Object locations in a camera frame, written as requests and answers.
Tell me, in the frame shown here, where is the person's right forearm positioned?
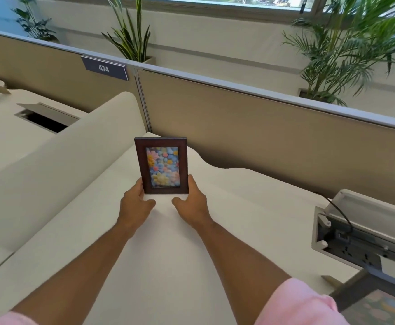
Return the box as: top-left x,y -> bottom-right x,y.
195,217 -> 292,295

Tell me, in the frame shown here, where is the white curved desk divider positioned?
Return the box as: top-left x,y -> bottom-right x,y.
0,91 -> 146,253

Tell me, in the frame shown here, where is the beige desk partition panel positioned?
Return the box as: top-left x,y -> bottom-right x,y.
0,28 -> 149,132
135,62 -> 395,211

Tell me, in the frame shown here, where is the pink left sleeve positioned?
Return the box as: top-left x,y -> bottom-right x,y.
0,311 -> 37,325

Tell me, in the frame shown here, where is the dark brown flower picture frame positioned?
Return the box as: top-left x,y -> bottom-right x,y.
134,137 -> 189,195

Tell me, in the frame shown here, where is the small leafy green plant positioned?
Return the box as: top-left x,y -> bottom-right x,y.
11,0 -> 60,43

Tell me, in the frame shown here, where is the open desk power socket box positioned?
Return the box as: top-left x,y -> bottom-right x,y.
311,189 -> 395,281

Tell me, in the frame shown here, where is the pink sleeve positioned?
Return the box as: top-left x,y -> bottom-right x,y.
0,311 -> 37,325
264,277 -> 352,325

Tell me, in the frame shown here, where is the large palm plant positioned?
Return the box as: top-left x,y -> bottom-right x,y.
281,0 -> 395,107

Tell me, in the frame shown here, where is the dark blue desk number sign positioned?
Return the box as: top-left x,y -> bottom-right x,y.
80,56 -> 129,82

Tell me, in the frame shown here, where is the person's left forearm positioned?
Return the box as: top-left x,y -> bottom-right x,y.
10,219 -> 136,316

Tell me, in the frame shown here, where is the person's right hand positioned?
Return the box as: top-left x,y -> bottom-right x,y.
172,174 -> 212,230

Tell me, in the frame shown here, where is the dark frame with flower picture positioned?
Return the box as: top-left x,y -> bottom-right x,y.
321,267 -> 395,325

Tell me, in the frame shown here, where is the pink right sleeve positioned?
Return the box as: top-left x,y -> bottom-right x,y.
264,277 -> 352,325

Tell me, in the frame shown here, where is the snake plant in white planter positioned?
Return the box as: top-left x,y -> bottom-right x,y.
101,0 -> 156,65

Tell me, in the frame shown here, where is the closed desk cable hatch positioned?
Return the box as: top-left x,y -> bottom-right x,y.
14,103 -> 80,134

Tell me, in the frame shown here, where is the black power cable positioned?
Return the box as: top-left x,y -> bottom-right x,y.
314,192 -> 354,234

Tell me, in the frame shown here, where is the window with grey frame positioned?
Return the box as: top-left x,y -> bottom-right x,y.
119,0 -> 340,23

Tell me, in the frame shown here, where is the person's left hand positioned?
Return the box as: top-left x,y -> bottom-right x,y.
117,178 -> 157,232

